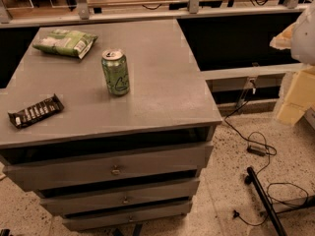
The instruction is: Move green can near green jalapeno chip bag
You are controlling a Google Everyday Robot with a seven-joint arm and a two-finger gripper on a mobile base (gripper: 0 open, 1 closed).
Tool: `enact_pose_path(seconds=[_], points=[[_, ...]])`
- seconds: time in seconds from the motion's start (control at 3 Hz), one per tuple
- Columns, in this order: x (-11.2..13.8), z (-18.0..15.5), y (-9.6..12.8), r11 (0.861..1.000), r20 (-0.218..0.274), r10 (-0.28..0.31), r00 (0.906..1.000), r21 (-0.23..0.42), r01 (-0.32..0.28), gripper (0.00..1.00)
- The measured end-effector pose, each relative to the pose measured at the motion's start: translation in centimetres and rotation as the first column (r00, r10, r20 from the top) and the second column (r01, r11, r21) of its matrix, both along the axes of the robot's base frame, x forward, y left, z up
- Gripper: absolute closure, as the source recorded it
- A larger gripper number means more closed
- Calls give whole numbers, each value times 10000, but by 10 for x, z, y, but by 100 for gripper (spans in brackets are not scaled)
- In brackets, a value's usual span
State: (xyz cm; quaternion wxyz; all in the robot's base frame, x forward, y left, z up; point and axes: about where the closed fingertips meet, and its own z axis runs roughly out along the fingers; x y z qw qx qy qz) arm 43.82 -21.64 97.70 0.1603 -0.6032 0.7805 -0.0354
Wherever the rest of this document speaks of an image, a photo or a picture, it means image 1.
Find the grey drawer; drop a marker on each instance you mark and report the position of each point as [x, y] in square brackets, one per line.
[121, 197]
[128, 215]
[94, 168]

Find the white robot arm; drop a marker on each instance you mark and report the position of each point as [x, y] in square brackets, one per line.
[299, 38]

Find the middle grey drawer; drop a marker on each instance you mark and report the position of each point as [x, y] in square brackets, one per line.
[121, 197]

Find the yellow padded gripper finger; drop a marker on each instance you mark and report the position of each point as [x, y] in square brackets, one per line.
[282, 41]
[299, 97]

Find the black snack bar wrapper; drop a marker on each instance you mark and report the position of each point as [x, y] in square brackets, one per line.
[37, 112]

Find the grey drawer cabinet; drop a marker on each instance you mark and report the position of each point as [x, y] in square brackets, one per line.
[168, 104]

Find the black stand leg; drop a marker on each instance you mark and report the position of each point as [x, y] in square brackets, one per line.
[252, 178]

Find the green jalapeno chip bag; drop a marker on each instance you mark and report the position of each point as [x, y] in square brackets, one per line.
[73, 43]

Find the bottom grey drawer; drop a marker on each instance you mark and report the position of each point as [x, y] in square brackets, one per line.
[128, 215]

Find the top grey drawer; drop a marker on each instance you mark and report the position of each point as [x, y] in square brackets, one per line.
[94, 168]

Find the green soda can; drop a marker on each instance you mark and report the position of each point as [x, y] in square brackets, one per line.
[115, 69]

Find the grey metal shelf rail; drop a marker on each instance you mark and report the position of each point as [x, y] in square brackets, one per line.
[39, 13]

